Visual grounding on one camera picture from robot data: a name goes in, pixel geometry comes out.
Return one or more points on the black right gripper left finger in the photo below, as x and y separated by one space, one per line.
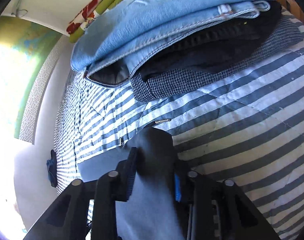
88 208

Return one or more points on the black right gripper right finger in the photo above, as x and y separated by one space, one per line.
218 210

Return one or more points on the dark navy blue pants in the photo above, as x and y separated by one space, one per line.
150 212

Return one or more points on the patterned white window curtain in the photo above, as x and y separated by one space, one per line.
27 117

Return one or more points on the blue white striped bedspread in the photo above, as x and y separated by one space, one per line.
248 127

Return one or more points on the light blue denim jeans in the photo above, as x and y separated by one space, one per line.
121 40

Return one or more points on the blue grey checked garment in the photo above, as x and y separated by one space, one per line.
182 81

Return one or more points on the black folded garment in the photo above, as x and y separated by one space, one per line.
214 49

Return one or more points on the green red floral folded blanket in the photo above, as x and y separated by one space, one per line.
77 27

